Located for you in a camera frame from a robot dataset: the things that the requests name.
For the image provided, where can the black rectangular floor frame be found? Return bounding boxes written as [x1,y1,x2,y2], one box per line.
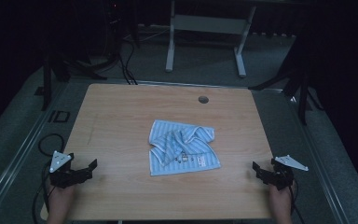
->
[48,109,71,123]

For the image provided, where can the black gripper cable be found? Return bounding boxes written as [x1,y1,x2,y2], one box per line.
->
[32,133,66,224]
[288,178,306,224]

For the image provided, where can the dark equipment with red light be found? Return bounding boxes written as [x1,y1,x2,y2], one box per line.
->
[104,0,124,63]

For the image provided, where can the person's left hand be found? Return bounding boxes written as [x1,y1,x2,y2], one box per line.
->
[47,184,76,214]

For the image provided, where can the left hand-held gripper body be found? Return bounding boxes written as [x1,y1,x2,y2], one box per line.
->
[48,150,93,189]

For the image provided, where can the white metal desk frame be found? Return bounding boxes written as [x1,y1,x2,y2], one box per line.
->
[165,0,257,78]

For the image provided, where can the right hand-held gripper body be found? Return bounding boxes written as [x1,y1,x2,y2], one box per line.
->
[260,154,310,191]

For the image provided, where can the blue striped towel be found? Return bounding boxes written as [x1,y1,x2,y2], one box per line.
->
[148,119,222,177]

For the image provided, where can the person's right hand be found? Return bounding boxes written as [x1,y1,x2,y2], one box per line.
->
[268,184,294,214]

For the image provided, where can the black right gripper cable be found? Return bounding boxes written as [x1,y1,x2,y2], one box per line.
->
[288,178,306,224]

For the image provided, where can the black floor cables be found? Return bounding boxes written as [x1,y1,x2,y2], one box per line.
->
[117,39,139,86]

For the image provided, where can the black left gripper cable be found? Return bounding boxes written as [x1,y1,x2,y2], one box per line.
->
[32,133,66,224]

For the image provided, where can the black metal stand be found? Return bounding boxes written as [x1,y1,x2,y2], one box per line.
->
[41,55,108,112]
[247,40,324,126]

